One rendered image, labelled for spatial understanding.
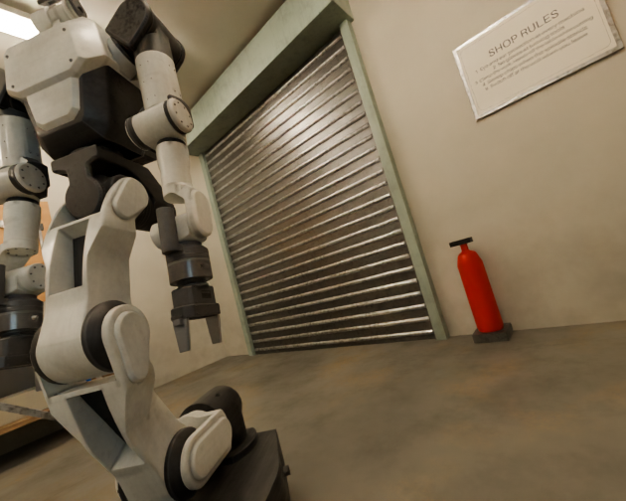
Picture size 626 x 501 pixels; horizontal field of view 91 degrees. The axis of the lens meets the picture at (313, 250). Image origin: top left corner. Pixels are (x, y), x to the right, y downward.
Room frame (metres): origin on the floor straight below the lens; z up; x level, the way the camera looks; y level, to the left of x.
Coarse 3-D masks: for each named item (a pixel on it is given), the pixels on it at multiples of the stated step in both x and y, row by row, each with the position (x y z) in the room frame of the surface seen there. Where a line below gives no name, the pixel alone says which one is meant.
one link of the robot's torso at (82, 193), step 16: (64, 160) 0.69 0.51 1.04; (80, 160) 0.68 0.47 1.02; (96, 160) 0.69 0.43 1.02; (112, 160) 0.72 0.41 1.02; (128, 160) 0.77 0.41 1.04; (80, 176) 0.68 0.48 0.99; (128, 176) 0.85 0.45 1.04; (144, 176) 0.82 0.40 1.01; (80, 192) 0.68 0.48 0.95; (96, 192) 0.68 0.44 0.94; (160, 192) 0.88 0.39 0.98; (80, 208) 0.69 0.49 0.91; (96, 208) 0.68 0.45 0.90; (144, 224) 0.84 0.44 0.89
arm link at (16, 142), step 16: (0, 128) 0.74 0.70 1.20; (16, 128) 0.75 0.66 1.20; (32, 128) 0.79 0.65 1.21; (0, 144) 0.74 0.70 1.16; (16, 144) 0.75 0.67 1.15; (32, 144) 0.78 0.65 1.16; (0, 160) 0.74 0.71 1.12; (16, 160) 0.74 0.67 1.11; (32, 160) 0.76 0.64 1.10; (16, 176) 0.71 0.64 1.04; (32, 176) 0.74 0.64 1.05; (48, 176) 0.79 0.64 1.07; (32, 192) 0.74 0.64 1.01
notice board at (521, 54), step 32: (544, 0) 1.48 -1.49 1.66; (576, 0) 1.41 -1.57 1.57; (480, 32) 1.66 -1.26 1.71; (512, 32) 1.58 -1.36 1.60; (544, 32) 1.50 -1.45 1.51; (576, 32) 1.43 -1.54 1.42; (608, 32) 1.37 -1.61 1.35; (480, 64) 1.69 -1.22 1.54; (512, 64) 1.61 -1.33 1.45; (544, 64) 1.53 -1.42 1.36; (576, 64) 1.46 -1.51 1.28; (480, 96) 1.72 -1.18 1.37; (512, 96) 1.64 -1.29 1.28
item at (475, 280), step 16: (464, 240) 1.82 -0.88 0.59; (464, 256) 1.81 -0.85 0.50; (464, 272) 1.82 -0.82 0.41; (480, 272) 1.79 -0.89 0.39; (464, 288) 1.88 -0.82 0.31; (480, 288) 1.79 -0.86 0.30; (480, 304) 1.80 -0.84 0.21; (496, 304) 1.80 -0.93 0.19; (480, 320) 1.82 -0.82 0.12; (496, 320) 1.79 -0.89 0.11; (480, 336) 1.81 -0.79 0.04; (496, 336) 1.76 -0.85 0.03
